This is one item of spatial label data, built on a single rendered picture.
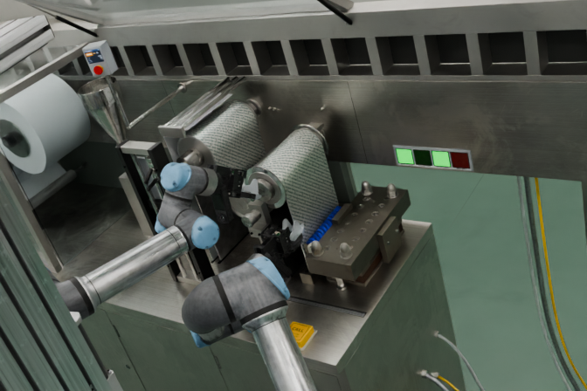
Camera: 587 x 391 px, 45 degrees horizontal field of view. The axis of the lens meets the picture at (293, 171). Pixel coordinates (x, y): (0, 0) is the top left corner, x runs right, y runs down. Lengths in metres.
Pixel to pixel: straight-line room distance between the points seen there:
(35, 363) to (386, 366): 1.29
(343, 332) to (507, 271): 1.63
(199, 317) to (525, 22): 1.07
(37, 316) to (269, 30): 1.34
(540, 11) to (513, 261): 1.96
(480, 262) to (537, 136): 1.69
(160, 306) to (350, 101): 0.92
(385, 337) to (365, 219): 0.36
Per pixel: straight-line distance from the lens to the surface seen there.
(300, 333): 2.08
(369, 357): 2.15
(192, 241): 1.75
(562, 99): 1.96
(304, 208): 2.20
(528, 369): 3.12
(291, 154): 2.16
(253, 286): 1.62
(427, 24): 1.99
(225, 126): 2.27
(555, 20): 1.88
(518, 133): 2.05
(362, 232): 2.20
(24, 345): 1.20
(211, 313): 1.63
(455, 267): 3.64
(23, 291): 1.18
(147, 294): 2.51
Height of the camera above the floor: 2.28
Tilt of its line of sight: 28 degrees down
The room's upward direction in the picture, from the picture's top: 17 degrees counter-clockwise
